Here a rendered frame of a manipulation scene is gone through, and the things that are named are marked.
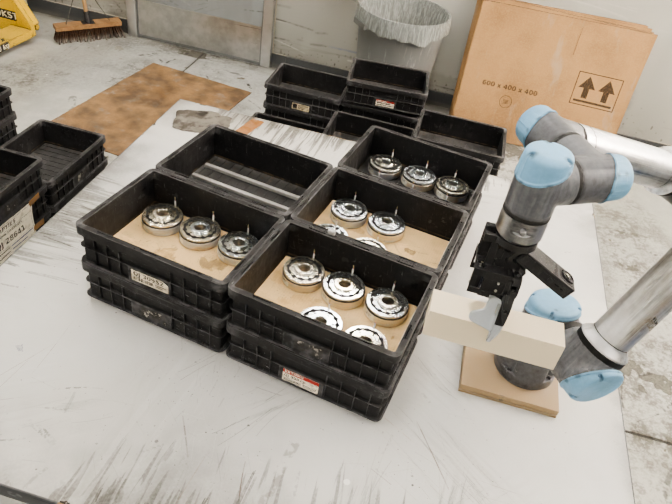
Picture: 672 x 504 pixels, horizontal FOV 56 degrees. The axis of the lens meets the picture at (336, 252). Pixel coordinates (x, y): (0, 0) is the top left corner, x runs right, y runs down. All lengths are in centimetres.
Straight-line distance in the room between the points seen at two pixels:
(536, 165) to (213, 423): 86
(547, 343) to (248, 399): 67
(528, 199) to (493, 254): 13
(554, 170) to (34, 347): 118
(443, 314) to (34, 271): 110
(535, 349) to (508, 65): 317
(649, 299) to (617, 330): 9
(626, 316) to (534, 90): 298
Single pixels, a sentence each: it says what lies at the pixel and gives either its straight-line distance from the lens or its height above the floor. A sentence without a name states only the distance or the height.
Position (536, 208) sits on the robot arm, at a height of 136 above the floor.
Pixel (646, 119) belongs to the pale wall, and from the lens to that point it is 465.
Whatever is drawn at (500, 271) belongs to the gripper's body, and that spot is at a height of 123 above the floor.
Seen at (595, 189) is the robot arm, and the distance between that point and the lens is 103.
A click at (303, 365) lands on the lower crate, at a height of 80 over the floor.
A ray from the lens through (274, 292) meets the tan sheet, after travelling 151.
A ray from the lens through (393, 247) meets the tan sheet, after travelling 170.
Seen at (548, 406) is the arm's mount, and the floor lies 73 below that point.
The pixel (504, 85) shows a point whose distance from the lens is 423.
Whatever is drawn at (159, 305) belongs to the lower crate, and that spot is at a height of 77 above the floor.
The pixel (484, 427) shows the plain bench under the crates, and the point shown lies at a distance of 153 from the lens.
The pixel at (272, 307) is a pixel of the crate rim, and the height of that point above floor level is 93.
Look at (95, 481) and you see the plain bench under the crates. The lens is 137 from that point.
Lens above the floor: 186
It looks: 39 degrees down
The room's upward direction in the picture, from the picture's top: 10 degrees clockwise
